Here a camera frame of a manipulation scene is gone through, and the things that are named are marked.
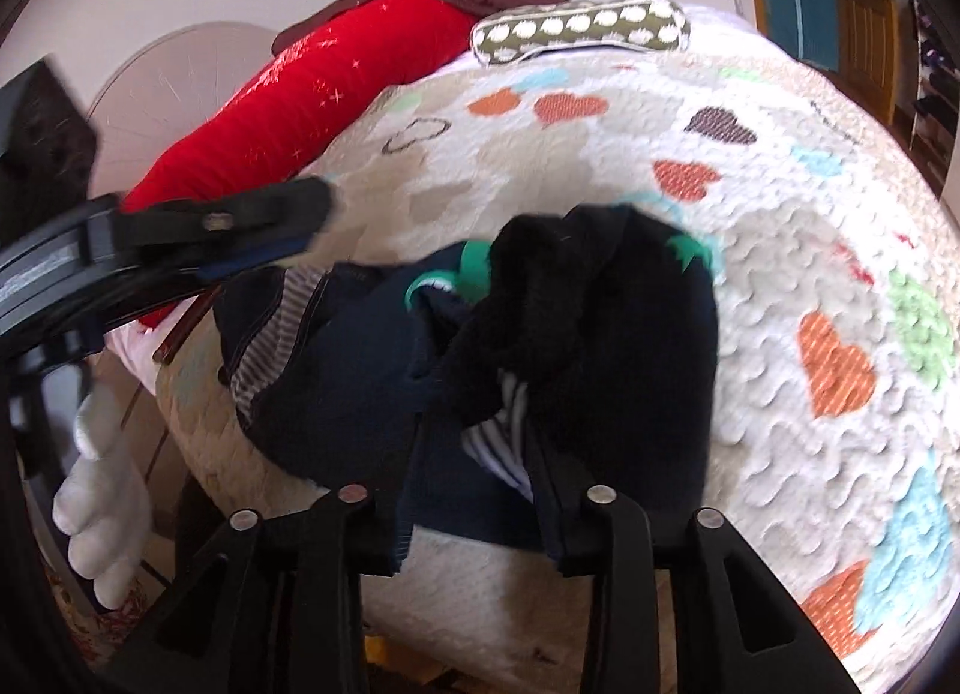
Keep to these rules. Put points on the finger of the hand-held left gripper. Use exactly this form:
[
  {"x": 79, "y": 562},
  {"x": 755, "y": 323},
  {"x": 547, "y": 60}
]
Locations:
[
  {"x": 232, "y": 268},
  {"x": 255, "y": 214}
]

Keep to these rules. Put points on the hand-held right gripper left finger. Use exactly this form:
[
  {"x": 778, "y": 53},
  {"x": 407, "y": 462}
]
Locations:
[{"x": 337, "y": 536}]

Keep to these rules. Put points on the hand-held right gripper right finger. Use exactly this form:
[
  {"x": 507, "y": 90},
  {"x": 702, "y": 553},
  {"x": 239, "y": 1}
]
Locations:
[{"x": 622, "y": 536}]

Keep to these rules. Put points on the navy striped pants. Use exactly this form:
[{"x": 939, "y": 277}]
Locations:
[{"x": 600, "y": 334}]

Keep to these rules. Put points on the dark wooden bed frame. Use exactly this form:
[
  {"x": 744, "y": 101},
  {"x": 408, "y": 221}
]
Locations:
[{"x": 184, "y": 330}]

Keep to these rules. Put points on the red embroidered blanket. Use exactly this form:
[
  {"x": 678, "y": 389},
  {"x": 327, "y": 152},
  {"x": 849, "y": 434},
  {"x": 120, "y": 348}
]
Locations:
[{"x": 337, "y": 79}]

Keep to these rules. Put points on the patchwork heart quilt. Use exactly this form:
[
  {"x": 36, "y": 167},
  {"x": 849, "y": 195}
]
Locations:
[{"x": 750, "y": 251}]

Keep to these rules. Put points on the white fleece sheet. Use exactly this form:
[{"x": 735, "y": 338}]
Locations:
[{"x": 131, "y": 353}]

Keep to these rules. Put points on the wooden door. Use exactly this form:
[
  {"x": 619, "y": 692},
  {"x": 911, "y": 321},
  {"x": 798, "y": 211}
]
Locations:
[{"x": 866, "y": 12}]

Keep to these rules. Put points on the white round headboard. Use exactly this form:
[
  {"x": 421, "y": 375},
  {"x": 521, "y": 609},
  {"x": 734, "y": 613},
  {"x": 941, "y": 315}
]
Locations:
[{"x": 165, "y": 87}]

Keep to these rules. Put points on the green dotted bolster pillow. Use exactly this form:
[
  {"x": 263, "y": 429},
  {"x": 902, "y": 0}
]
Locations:
[{"x": 585, "y": 27}]

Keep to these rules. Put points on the cluttered storage shelf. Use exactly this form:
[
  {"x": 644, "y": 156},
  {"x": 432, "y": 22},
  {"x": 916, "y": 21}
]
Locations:
[{"x": 934, "y": 102}]

